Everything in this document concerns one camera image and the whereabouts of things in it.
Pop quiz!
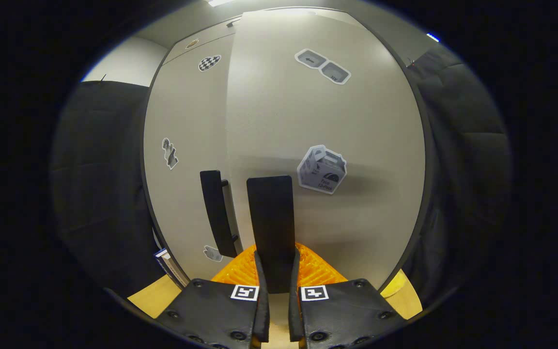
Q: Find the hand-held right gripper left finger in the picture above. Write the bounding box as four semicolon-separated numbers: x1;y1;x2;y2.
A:
155;242;271;349

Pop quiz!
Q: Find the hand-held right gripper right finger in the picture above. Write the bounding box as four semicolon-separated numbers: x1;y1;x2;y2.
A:
288;242;408;349

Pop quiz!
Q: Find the black door handle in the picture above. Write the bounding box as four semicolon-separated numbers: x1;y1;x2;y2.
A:
200;170;240;258
247;175;296;294

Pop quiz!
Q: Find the grey cabinet door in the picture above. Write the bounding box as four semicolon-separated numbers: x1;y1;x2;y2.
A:
142;34;241;282
226;9;427;291

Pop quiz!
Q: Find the grey double-door shoe cabinet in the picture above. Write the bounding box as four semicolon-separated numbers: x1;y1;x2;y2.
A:
142;7;437;291

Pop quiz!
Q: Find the stack of books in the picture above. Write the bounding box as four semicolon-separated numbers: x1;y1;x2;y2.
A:
155;248;190;289

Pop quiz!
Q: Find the yellow sponge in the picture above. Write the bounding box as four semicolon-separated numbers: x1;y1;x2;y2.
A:
380;269;408;298

